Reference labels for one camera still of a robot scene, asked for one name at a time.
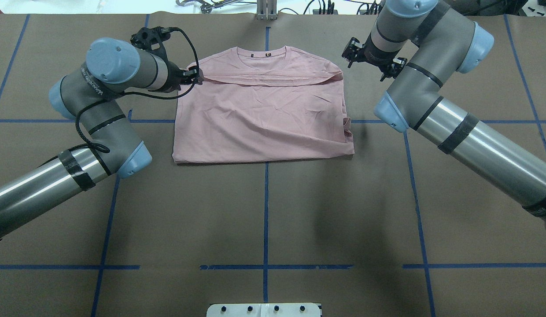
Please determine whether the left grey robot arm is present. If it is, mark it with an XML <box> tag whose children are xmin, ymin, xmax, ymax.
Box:
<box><xmin>0</xmin><ymin>37</ymin><xmax>203</xmax><ymax>241</ymax></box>

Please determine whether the pink Snoopy t-shirt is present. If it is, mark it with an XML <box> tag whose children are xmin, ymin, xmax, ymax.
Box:
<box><xmin>172</xmin><ymin>46</ymin><xmax>355</xmax><ymax>164</ymax></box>

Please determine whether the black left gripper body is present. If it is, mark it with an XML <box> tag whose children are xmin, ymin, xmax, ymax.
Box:
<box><xmin>166</xmin><ymin>62</ymin><xmax>190</xmax><ymax>92</ymax></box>

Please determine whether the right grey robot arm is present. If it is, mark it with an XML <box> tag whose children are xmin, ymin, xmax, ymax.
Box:
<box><xmin>342</xmin><ymin>0</ymin><xmax>546</xmax><ymax>229</ymax></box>

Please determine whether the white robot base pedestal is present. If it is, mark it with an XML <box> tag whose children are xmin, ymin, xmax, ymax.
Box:
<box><xmin>206</xmin><ymin>302</ymin><xmax>323</xmax><ymax>317</ymax></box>

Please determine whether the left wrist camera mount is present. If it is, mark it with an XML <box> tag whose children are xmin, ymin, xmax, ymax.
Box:
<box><xmin>130</xmin><ymin>26</ymin><xmax>172</xmax><ymax>60</ymax></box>

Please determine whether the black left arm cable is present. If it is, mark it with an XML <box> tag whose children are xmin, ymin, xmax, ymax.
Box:
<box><xmin>75</xmin><ymin>27</ymin><xmax>201</xmax><ymax>154</ymax></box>

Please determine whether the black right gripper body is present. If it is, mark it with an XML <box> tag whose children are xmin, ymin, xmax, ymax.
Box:
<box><xmin>359</xmin><ymin>42</ymin><xmax>398</xmax><ymax>71</ymax></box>

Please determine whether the aluminium frame post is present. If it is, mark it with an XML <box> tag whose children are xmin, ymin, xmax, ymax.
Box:
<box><xmin>255</xmin><ymin>0</ymin><xmax>278</xmax><ymax>21</ymax></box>

